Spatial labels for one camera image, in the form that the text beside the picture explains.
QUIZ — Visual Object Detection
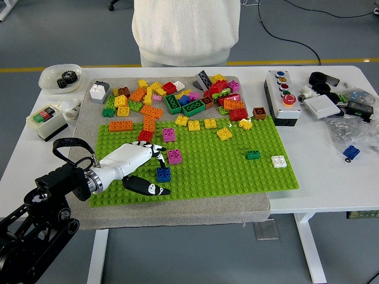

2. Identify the orange eight-stud brick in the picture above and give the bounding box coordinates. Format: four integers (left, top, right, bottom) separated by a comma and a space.
108, 120, 134, 133

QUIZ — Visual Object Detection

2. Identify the black floor cable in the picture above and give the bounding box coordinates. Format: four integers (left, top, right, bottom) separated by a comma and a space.
287, 0, 379, 18
256, 0, 322, 66

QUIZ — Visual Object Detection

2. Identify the grey long brick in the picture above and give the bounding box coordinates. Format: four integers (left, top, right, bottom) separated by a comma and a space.
192, 70, 213, 91

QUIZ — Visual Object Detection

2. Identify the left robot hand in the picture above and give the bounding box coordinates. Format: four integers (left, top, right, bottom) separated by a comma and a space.
94, 140, 172, 197

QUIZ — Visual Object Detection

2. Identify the clear bag with blue parts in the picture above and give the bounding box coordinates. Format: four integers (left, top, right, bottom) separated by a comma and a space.
340, 87, 379, 107

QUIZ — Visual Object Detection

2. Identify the person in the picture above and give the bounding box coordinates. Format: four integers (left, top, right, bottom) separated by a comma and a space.
131, 0, 241, 68

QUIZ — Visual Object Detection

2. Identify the table height controller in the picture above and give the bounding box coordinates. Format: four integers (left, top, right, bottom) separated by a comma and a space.
346, 209, 379, 220

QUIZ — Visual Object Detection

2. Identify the red building brick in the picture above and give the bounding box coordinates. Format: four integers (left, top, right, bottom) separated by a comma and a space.
229, 108, 249, 121
207, 80, 230, 94
217, 93, 241, 106
137, 129, 154, 142

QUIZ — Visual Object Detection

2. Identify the long orange brick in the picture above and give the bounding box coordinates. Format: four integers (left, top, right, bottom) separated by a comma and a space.
139, 105, 164, 119

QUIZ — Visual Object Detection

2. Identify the white push-button control box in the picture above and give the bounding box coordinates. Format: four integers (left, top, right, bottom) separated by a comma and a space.
263, 70, 302, 127

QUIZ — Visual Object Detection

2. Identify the grey building brick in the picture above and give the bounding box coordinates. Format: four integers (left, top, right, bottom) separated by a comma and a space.
90, 80, 111, 105

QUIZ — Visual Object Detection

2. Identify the white table leg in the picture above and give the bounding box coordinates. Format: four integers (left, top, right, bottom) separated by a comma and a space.
294, 212, 328, 284
86, 228, 110, 284

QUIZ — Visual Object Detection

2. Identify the clear bag of screws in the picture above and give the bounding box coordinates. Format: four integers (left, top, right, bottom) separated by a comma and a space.
324, 114, 379, 153

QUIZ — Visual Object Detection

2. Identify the black power adapter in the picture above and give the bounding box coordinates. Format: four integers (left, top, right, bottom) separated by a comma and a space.
345, 100, 374, 119

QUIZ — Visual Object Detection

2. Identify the upturned dark green brick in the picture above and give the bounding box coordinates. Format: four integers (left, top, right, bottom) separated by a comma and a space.
181, 99, 207, 116
164, 93, 182, 115

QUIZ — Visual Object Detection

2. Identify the tall white brick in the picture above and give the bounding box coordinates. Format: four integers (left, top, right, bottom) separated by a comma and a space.
89, 84, 105, 100

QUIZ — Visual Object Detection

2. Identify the green studded baseplate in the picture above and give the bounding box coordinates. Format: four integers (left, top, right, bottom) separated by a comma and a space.
88, 115, 300, 208

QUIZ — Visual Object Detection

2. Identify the white plastic bowl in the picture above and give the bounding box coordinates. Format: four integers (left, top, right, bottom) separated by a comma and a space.
38, 63, 83, 95

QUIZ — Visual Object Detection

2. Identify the orange building brick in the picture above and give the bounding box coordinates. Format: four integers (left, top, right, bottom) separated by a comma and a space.
143, 115, 156, 133
223, 98, 246, 111
129, 88, 147, 102

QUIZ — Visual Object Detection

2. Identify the white furniture frame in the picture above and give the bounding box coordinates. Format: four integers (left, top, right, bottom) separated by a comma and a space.
0, 0, 14, 22

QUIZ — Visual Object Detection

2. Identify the grey-brown mat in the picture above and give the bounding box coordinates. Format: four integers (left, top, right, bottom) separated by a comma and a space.
72, 76, 272, 231

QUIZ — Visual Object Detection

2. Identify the white pipe fitting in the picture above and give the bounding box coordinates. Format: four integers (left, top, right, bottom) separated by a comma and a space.
60, 99, 82, 121
297, 85, 319, 103

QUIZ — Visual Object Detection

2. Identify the white wall switch plate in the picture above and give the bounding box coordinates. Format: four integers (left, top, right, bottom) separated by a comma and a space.
303, 93, 342, 120

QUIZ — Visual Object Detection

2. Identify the white red-green switch box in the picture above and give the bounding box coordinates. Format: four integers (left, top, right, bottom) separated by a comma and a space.
25, 105, 69, 143

